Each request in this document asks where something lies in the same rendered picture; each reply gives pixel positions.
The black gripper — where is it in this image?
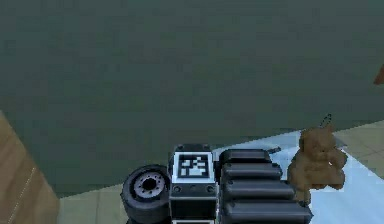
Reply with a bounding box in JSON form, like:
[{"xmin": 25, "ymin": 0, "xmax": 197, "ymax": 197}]
[{"xmin": 120, "ymin": 164, "xmax": 172, "ymax": 224}]

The brown wooden furniture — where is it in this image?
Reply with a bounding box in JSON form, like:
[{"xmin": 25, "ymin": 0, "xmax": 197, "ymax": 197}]
[{"xmin": 0, "ymin": 111, "xmax": 61, "ymax": 224}]

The brown teddy bear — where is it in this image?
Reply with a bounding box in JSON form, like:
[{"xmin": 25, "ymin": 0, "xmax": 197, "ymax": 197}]
[{"xmin": 287, "ymin": 123, "xmax": 348, "ymax": 205}]

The reddish brown object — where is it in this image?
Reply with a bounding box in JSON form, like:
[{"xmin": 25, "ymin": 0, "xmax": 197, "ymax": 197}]
[{"xmin": 373, "ymin": 63, "xmax": 384, "ymax": 86}]

